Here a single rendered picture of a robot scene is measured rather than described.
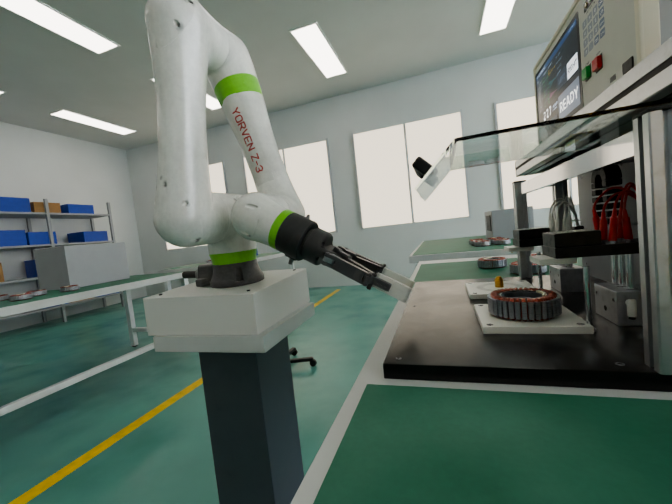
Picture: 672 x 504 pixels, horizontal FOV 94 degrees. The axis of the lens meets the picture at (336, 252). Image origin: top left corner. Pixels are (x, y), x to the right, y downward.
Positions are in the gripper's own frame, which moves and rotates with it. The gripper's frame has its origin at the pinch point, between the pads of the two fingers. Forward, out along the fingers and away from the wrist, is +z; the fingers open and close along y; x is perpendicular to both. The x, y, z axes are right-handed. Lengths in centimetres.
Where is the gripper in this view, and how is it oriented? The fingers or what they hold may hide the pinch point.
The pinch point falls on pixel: (396, 285)
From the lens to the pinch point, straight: 64.0
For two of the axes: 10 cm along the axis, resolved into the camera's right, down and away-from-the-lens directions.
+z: 8.7, 4.2, -2.5
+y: -3.2, 0.9, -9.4
